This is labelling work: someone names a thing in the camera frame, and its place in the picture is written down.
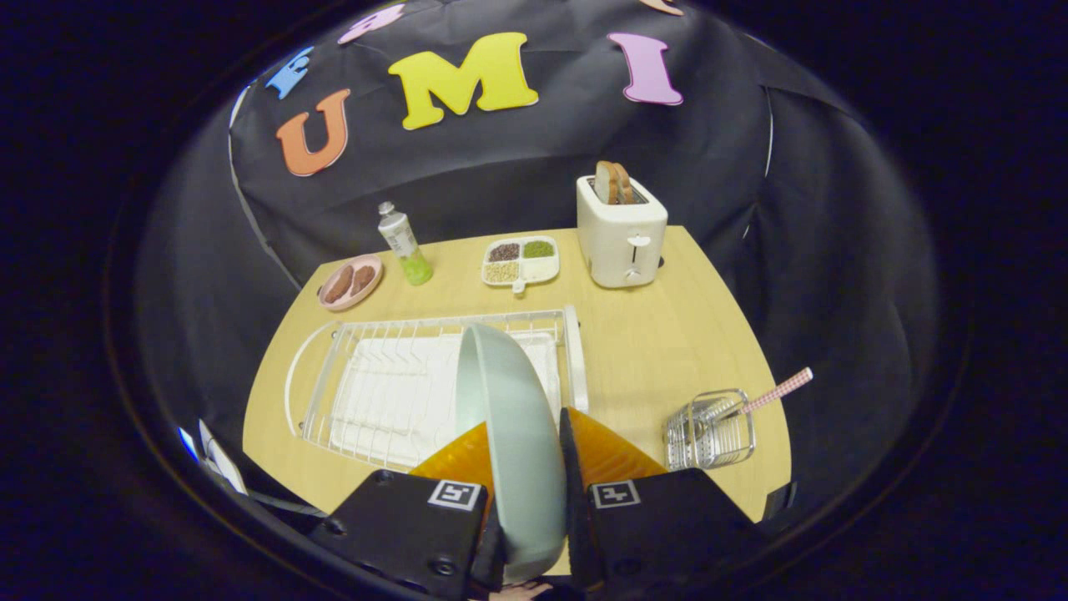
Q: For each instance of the white drip tray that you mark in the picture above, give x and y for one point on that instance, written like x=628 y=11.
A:
x=392 y=401

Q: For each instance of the brown bread slice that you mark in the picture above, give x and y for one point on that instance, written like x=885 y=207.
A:
x=604 y=184
x=626 y=184

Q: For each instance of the white divided grain tray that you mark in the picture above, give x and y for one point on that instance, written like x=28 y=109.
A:
x=542 y=269

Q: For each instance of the pink plate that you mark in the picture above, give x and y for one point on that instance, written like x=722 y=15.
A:
x=380 y=271

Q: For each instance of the green liquid bottle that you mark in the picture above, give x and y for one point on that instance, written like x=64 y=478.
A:
x=402 y=238

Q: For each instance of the cream toaster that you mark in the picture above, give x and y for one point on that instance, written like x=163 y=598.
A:
x=622 y=242

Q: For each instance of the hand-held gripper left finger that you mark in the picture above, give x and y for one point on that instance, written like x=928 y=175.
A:
x=400 y=526

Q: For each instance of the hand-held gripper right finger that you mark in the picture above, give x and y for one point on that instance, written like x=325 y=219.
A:
x=580 y=542

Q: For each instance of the brown sausage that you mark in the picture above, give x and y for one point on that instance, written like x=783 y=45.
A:
x=363 y=279
x=339 y=284

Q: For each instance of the black backdrop cloth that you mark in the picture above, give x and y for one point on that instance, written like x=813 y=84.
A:
x=501 y=167

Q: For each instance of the light green plate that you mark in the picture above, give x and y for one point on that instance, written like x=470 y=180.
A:
x=517 y=434

